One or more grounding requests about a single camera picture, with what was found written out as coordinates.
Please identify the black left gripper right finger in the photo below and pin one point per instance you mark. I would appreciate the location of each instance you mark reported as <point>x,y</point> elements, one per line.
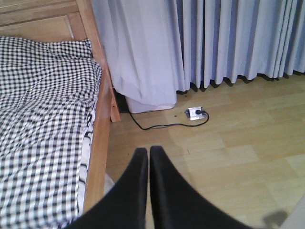
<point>176,204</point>

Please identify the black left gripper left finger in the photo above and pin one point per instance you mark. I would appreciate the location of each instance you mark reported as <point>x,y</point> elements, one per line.
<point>124,206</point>

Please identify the white appliance behind curtain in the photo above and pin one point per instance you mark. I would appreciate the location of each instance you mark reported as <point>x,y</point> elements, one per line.
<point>137,107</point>

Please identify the black white checkered bedding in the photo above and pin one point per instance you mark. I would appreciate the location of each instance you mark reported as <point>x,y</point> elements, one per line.
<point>48,97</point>

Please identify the white sheer curtain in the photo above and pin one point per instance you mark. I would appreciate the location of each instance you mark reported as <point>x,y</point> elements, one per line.
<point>142,46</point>

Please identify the grey pleated curtain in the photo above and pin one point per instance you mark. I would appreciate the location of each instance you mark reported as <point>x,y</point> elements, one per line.
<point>225,39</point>

